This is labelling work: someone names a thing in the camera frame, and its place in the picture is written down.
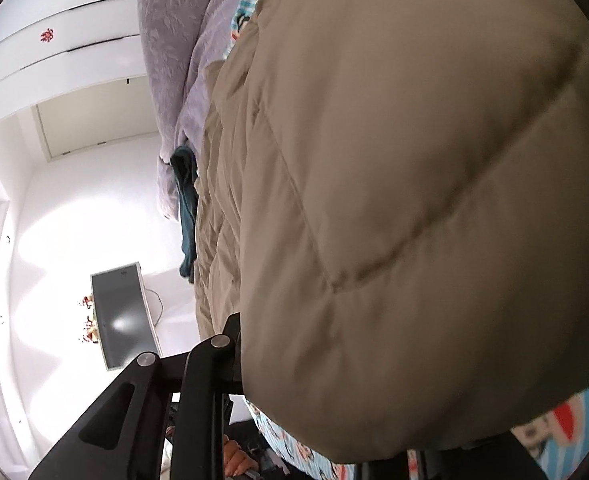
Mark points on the white wardrobe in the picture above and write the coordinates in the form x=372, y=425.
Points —
x=52, y=47

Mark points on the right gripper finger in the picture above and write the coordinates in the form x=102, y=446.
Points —
x=185, y=398

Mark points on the monkey print striped blanket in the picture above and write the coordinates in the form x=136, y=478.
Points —
x=549, y=424

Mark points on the person's hand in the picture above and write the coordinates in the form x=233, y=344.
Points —
x=236, y=461

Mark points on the folded dark blue jeans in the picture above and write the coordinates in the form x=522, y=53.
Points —
x=184, y=165

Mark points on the red flower decoration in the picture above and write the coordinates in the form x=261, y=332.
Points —
x=90, y=330

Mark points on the tan puffer jacket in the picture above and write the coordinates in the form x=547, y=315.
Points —
x=399, y=199

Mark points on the wall mounted television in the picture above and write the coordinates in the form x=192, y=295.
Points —
x=124, y=322

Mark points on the purple duvet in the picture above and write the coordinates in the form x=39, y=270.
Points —
x=180, y=40

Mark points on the cream bedroom door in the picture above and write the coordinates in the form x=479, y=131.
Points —
x=97, y=115

